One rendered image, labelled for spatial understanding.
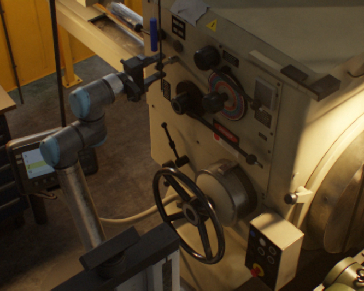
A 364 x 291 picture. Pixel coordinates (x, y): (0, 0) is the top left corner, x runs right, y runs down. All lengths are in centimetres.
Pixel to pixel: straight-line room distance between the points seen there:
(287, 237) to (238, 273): 84
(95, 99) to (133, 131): 247
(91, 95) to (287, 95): 61
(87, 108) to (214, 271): 120
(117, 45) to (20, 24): 151
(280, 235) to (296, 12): 72
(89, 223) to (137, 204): 179
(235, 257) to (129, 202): 122
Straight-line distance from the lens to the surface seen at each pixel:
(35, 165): 241
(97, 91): 188
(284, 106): 174
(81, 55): 483
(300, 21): 189
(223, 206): 203
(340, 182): 198
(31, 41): 453
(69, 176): 194
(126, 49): 298
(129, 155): 414
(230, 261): 280
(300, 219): 206
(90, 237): 207
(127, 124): 439
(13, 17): 438
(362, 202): 214
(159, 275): 143
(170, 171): 194
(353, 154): 199
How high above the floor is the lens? 285
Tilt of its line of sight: 43 degrees down
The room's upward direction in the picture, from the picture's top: straight up
